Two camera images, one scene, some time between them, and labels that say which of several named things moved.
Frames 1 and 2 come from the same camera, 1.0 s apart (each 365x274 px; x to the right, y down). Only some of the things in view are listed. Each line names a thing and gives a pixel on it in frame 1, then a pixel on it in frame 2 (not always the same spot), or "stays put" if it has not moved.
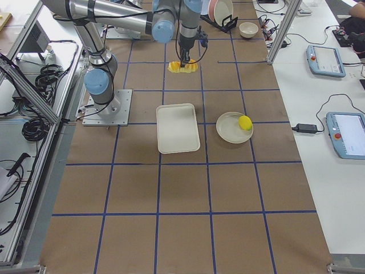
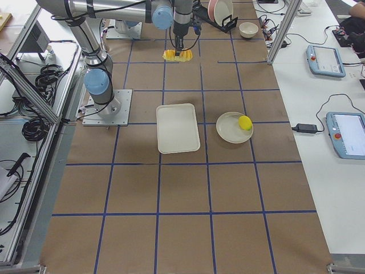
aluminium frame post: [292, 11] stays put
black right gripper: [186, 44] to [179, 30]
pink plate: [211, 8] stays put
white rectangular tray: [177, 128] stays put
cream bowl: [248, 29] stays put
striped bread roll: [175, 67] to [185, 55]
